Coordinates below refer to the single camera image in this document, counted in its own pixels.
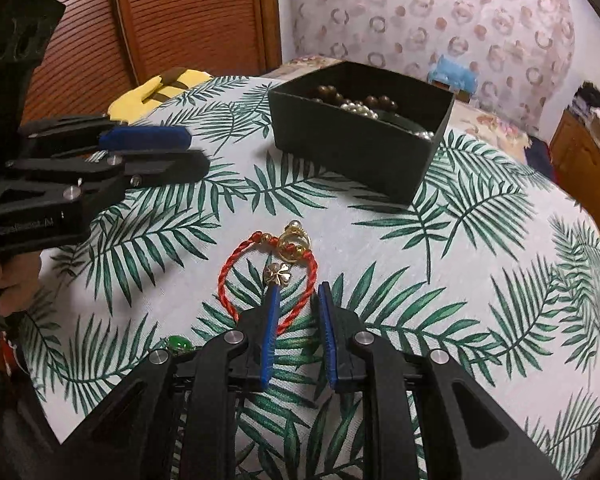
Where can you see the brown louvred wooden wardrobe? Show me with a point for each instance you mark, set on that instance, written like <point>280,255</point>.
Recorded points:
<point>180,20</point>

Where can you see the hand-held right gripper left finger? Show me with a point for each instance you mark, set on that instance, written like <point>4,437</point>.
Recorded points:
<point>270,330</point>

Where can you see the light blue plastic bag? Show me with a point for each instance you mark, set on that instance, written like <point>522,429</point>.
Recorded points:
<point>452,72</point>

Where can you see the black square box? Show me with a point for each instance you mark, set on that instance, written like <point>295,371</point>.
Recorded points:
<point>350,155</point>

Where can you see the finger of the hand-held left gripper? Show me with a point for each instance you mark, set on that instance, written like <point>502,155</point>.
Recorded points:
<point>140,137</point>
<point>180,167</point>

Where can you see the person's left hand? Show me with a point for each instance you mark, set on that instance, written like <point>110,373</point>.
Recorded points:
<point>20,285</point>

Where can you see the circle-print curtain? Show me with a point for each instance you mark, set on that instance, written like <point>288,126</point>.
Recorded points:
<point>405,10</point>

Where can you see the navy blue blanket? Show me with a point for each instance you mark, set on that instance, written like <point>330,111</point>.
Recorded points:
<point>537,157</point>

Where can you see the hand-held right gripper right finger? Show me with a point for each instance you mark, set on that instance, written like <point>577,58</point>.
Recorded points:
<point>327,330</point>

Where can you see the small cardboard box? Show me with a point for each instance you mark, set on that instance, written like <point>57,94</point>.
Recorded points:
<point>465,95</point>

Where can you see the wooden sideboard cabinet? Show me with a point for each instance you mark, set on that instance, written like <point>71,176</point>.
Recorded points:
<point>580,160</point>

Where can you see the gold clover pendant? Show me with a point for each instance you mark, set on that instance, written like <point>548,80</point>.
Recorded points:
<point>277,273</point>

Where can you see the yellow plush toy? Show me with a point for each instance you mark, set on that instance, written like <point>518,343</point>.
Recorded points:
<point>130,102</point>

